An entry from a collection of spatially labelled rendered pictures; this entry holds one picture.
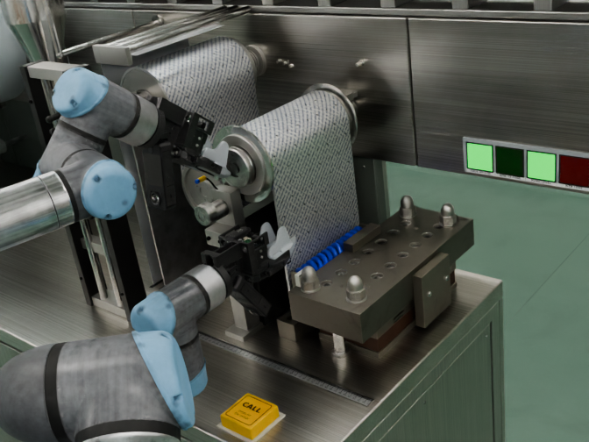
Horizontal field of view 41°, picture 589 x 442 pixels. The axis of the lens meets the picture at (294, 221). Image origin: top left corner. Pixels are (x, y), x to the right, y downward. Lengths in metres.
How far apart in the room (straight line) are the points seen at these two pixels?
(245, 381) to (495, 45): 0.74
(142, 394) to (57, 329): 0.88
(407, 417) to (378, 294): 0.23
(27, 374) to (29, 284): 1.05
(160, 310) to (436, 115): 0.65
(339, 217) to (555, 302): 1.84
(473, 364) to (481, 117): 0.50
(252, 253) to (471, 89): 0.50
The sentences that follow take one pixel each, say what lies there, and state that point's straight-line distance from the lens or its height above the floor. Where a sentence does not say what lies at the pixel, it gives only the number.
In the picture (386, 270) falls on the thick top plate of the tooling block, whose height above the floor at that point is 1.03.
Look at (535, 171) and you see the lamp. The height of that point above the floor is 1.17.
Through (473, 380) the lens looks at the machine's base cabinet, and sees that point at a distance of 1.67.
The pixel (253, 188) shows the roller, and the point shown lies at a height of 1.21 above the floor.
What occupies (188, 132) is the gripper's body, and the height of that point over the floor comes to 1.36.
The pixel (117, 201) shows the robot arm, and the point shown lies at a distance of 1.06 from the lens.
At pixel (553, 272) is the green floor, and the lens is 3.49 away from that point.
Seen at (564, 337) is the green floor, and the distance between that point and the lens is 3.09.
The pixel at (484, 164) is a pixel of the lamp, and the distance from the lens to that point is 1.51.
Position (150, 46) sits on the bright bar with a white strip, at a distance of 1.56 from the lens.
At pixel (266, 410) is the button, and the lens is 1.33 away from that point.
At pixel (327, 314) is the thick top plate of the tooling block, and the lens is 1.38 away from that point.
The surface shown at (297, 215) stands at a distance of 1.46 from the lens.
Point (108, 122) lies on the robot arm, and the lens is 1.19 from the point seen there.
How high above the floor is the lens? 1.75
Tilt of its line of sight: 25 degrees down
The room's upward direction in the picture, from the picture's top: 8 degrees counter-clockwise
